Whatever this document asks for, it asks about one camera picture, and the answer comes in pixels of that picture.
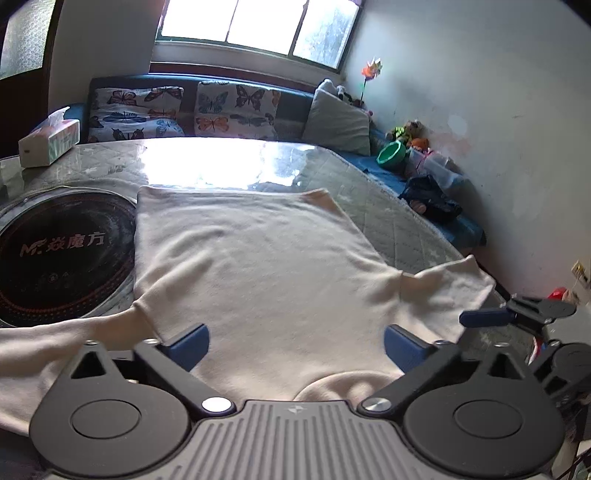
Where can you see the grey pillow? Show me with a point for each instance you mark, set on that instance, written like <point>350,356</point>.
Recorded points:
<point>337,124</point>

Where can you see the white tissue box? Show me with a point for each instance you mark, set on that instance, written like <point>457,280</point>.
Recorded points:
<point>46,145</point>

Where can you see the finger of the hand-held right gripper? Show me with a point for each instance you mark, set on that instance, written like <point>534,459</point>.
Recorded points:
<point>545,355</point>
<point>485,317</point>

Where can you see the colourful pinwheel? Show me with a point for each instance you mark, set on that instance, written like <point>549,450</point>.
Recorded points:
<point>371,69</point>

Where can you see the cream long-sleeve shirt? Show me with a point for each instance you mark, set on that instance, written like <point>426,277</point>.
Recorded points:
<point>258,267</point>

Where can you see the green yellow plush toy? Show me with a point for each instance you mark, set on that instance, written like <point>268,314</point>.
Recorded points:
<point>406,131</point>

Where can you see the green plastic bowl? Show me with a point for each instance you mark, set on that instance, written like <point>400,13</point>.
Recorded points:
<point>390,154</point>

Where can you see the clear plastic bag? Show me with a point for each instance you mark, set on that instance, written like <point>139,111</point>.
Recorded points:
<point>436,164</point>

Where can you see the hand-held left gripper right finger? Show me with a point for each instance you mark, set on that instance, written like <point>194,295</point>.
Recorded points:
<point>404,348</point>

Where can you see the window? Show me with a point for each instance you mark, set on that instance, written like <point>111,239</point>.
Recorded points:
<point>254,21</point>

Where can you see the dark wooden door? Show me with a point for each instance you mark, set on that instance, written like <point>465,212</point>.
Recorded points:
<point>23,101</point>

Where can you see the red plastic item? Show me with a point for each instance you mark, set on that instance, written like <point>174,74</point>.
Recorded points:
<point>557,293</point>

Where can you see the white pillow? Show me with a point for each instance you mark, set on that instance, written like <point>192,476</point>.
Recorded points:
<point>325,85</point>

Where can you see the round black induction cooktop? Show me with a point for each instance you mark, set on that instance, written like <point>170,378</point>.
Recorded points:
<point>64,258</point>

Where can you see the dark bag on sofa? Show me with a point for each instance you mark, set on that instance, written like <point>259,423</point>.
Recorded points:
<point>429,196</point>

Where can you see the wall socket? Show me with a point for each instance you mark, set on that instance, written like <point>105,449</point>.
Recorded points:
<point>580,270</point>

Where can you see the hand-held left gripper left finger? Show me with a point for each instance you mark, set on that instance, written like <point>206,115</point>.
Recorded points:
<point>189,348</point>

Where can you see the blue sofa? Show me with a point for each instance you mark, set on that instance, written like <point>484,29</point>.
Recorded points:
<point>295,110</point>

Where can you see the butterfly print cushion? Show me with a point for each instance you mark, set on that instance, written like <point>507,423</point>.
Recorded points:
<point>134,115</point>
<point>235,113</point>

